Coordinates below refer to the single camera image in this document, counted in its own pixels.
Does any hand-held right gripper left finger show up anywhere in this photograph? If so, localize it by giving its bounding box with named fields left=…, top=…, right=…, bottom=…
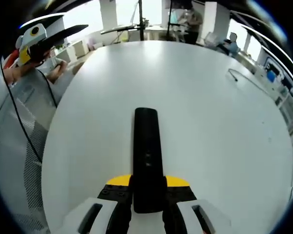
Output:
left=68, top=174, right=134, bottom=234

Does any black tripod stand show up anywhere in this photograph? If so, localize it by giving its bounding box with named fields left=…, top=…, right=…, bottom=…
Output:
left=100, top=0, right=146, bottom=42

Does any person's left hand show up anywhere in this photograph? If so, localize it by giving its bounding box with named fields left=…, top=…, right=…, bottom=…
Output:
left=30, top=43, right=51, bottom=66

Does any thin black pole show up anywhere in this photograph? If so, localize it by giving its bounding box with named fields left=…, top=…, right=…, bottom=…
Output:
left=168, top=0, right=174, bottom=38

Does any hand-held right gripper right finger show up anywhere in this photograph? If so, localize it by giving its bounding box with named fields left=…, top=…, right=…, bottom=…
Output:
left=162, top=175, right=232, bottom=234

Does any black remote control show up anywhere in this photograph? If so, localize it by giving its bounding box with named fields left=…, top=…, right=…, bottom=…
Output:
left=133, top=107, right=167, bottom=215

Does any black cable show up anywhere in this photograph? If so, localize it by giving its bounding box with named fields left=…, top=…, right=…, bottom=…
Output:
left=0, top=60, right=43, bottom=163
left=37, top=67, right=58, bottom=107

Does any thin dark table cable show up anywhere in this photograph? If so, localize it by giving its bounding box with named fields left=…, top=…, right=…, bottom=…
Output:
left=228, top=69, right=239, bottom=82

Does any white mesh office chair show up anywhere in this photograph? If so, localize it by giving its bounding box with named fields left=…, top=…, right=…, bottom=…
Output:
left=0, top=69, right=58, bottom=231

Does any white square pillar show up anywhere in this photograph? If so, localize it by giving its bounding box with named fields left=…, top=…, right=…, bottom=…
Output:
left=204, top=2, right=232, bottom=42

